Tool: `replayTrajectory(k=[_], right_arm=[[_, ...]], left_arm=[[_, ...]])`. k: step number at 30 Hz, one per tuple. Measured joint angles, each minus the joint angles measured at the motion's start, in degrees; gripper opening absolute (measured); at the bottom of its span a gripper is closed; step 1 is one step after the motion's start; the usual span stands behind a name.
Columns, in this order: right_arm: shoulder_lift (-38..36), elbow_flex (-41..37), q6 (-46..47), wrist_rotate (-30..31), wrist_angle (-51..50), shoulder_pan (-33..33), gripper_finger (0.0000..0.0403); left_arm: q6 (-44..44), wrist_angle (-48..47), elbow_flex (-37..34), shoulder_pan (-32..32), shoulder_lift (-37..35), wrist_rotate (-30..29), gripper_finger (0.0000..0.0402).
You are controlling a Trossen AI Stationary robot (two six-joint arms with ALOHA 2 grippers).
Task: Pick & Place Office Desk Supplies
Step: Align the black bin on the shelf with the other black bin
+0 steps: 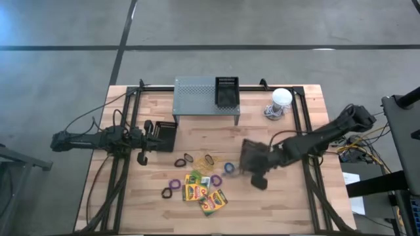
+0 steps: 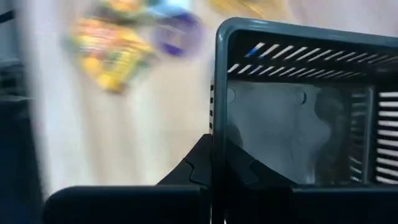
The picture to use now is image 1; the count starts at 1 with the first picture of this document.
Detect white mushroom-shaped lamp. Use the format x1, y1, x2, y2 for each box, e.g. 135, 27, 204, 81
270, 87, 293, 121

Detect black strut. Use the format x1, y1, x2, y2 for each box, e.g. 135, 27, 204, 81
346, 170, 410, 198

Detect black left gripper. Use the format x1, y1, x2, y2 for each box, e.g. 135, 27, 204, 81
129, 119, 164, 167

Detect grey flat panel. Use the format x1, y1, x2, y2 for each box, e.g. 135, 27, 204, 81
381, 94, 420, 197

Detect black plastic basket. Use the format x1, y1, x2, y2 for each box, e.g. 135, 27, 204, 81
152, 121, 179, 153
215, 76, 240, 109
239, 138, 270, 175

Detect black aluminium table frame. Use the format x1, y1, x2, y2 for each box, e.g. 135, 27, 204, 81
78, 78, 358, 235

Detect yellow green crayon box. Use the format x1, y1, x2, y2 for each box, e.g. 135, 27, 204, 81
182, 183, 209, 202
184, 173, 211, 187
198, 189, 229, 218

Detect white paper sheet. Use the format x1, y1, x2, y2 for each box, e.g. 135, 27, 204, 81
342, 172, 366, 216

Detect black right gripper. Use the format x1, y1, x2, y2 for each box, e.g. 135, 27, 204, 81
249, 147, 286, 191

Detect brown cable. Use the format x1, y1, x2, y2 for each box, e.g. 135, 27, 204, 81
85, 153, 111, 227

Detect yellow rubber bands bunch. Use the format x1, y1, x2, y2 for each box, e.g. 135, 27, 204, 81
192, 153, 221, 176

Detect grey metal cart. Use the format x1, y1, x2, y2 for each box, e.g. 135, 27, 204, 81
0, 143, 54, 236

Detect grey perforated metal shelf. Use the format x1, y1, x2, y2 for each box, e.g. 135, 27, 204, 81
173, 76, 242, 127

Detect black pole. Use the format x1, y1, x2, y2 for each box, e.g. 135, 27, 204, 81
395, 85, 420, 109

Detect white coiled cable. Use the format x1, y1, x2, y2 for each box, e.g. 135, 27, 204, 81
263, 104, 291, 120

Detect tangled cable bundle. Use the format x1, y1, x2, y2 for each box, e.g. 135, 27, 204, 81
327, 111, 393, 174

